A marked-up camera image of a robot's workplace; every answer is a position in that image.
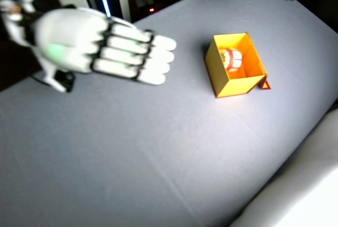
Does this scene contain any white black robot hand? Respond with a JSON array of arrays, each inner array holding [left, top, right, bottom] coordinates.
[[32, 6, 177, 93]]

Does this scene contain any red and white object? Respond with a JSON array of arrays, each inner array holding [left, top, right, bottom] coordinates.
[[218, 48, 243, 73]]

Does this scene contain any yellow red cardboard box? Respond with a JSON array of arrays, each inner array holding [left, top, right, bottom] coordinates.
[[203, 32, 271, 99]]

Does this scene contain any black device with red light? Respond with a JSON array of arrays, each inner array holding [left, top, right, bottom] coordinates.
[[131, 0, 171, 23]]

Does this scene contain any grey table cloth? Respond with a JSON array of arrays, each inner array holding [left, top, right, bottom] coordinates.
[[0, 0, 338, 227]]

